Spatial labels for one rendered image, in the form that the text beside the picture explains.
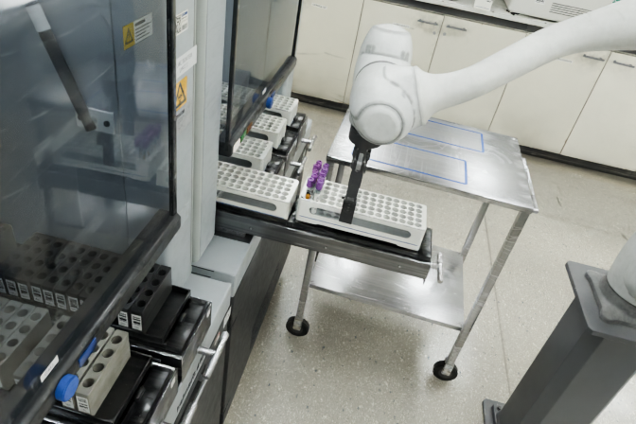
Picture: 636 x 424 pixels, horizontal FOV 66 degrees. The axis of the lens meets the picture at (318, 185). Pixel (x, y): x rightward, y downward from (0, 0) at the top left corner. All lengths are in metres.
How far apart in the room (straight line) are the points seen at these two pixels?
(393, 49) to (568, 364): 1.02
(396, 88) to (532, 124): 2.87
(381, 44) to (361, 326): 1.36
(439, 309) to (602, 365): 0.55
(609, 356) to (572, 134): 2.38
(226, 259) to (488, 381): 1.26
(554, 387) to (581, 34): 1.01
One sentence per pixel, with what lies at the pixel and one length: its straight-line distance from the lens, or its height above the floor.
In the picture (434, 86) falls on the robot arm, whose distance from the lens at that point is 0.85.
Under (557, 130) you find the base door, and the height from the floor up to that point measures 0.25.
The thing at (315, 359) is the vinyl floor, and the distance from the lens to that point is 1.93.
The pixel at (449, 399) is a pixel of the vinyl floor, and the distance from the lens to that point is 1.99.
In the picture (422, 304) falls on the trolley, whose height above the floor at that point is 0.28.
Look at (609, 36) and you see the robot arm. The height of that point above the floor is 1.36.
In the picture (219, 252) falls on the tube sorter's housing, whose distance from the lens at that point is 1.19.
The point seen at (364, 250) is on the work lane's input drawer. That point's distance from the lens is 1.16.
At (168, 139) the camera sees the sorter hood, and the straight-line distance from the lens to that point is 0.78.
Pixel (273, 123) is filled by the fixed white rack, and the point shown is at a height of 0.86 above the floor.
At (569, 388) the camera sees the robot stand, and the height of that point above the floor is 0.43.
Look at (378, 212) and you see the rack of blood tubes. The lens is 1.14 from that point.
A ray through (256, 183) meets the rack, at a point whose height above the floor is 0.86.
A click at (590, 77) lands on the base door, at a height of 0.64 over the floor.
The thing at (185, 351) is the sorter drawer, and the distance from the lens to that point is 0.92.
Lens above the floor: 1.54
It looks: 34 degrees down
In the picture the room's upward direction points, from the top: 11 degrees clockwise
